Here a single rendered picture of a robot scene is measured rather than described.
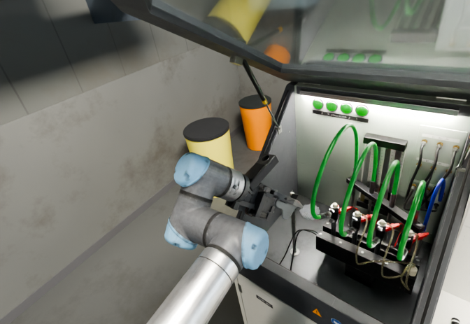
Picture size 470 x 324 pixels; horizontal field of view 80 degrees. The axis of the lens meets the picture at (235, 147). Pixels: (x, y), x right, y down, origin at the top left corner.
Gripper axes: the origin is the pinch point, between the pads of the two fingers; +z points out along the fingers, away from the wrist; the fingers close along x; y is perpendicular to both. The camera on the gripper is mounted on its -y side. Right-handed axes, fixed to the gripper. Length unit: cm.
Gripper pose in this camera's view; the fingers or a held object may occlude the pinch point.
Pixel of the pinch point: (290, 199)
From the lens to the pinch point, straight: 82.5
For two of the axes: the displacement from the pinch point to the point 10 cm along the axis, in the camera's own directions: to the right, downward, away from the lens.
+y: -3.7, 9.2, -1.0
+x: 5.7, 1.4, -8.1
